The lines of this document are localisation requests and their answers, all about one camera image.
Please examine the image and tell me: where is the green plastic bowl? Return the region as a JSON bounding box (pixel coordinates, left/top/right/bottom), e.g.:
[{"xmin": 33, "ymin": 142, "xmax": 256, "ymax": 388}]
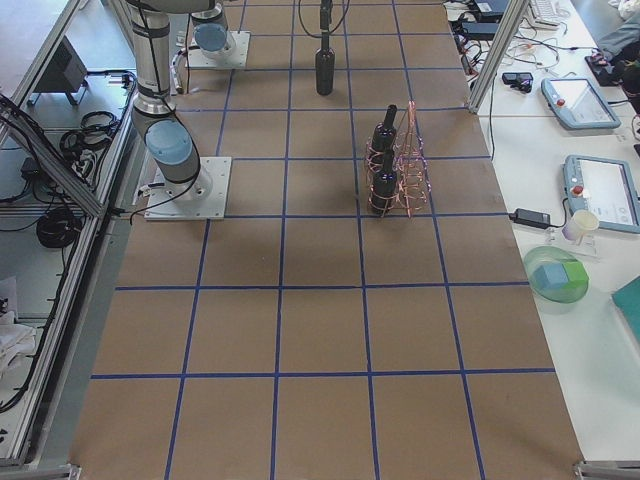
[{"xmin": 523, "ymin": 246, "xmax": 589, "ymax": 304}]

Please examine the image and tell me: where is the blue teach pendant far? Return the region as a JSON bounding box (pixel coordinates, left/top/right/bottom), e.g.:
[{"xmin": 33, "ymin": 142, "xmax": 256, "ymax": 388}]
[{"xmin": 540, "ymin": 77, "xmax": 621, "ymax": 130}]

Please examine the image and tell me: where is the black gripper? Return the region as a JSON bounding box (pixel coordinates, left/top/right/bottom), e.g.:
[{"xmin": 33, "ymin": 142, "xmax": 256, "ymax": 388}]
[{"xmin": 319, "ymin": 0, "xmax": 333, "ymax": 31}]

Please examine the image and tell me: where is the green foam cube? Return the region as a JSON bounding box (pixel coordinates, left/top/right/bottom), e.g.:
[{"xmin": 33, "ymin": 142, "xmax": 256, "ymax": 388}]
[{"xmin": 562, "ymin": 260, "xmax": 589, "ymax": 289}]

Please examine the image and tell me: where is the dark wine bottle in rack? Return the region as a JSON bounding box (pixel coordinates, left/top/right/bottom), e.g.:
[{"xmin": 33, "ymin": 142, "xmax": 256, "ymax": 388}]
[{"xmin": 371, "ymin": 104, "xmax": 397, "ymax": 153}]

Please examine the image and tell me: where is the copper wire wine rack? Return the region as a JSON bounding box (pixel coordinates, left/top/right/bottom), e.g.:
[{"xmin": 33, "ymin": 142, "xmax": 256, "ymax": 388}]
[{"xmin": 364, "ymin": 100, "xmax": 431, "ymax": 217}]

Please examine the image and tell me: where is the blue foam cube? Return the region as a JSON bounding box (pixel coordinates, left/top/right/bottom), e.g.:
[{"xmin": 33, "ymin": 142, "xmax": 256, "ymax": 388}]
[{"xmin": 532, "ymin": 263, "xmax": 568, "ymax": 290}]

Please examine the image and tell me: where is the paper cup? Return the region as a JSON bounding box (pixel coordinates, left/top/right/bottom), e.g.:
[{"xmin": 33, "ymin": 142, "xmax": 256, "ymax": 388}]
[{"xmin": 562, "ymin": 209, "xmax": 600, "ymax": 242}]

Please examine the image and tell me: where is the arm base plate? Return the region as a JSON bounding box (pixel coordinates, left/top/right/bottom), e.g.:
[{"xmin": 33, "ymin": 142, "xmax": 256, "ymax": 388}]
[
  {"xmin": 143, "ymin": 157, "xmax": 232, "ymax": 221},
  {"xmin": 188, "ymin": 30, "xmax": 251, "ymax": 70}
]

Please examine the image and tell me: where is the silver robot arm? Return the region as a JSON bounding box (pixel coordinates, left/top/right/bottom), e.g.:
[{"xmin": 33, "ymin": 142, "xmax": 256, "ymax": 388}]
[
  {"xmin": 190, "ymin": 4, "xmax": 235, "ymax": 59},
  {"xmin": 127, "ymin": 1, "xmax": 232, "ymax": 207}
]

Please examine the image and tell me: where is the blue teach pendant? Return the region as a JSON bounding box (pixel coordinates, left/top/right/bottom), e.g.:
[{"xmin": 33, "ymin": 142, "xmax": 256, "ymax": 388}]
[
  {"xmin": 540, "ymin": 77, "xmax": 621, "ymax": 130},
  {"xmin": 563, "ymin": 155, "xmax": 639, "ymax": 234}
]

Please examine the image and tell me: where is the black power adapter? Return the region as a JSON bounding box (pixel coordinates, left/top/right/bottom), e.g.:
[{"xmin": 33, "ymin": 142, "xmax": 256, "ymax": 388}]
[{"xmin": 509, "ymin": 208, "xmax": 551, "ymax": 230}]

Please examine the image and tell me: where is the blue teach pendant near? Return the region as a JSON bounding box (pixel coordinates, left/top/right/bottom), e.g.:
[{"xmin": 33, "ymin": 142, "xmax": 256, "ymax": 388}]
[{"xmin": 563, "ymin": 155, "xmax": 639, "ymax": 234}]

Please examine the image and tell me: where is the dark wine bottle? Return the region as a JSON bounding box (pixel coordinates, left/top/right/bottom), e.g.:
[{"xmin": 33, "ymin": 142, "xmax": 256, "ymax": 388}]
[
  {"xmin": 315, "ymin": 31, "xmax": 335, "ymax": 96},
  {"xmin": 371, "ymin": 104, "xmax": 397, "ymax": 153}
]

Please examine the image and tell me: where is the aluminium frame post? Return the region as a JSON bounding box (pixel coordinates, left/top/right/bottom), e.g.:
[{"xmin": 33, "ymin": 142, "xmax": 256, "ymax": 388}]
[{"xmin": 467, "ymin": 0, "xmax": 528, "ymax": 114}]

